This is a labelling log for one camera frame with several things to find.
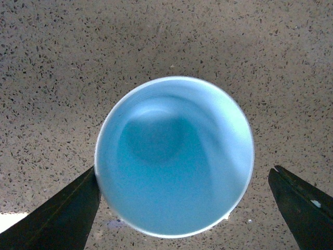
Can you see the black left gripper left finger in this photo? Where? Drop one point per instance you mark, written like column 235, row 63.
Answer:
column 62, row 222

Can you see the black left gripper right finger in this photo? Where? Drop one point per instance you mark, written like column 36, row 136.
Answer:
column 306, row 209

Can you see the blue cup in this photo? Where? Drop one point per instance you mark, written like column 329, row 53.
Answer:
column 174, row 157

